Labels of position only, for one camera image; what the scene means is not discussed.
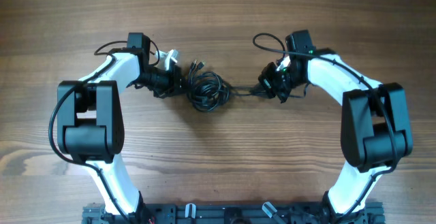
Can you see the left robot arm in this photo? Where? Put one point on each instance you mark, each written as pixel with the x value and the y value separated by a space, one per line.
pixel 86 126

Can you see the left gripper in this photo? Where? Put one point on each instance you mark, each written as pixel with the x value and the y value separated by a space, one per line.
pixel 174 78

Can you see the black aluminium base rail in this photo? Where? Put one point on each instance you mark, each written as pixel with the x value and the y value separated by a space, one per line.
pixel 299 212

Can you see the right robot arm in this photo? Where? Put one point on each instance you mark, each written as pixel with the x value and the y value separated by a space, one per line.
pixel 375 126

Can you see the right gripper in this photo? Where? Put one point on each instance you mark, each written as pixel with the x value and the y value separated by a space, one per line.
pixel 267 82

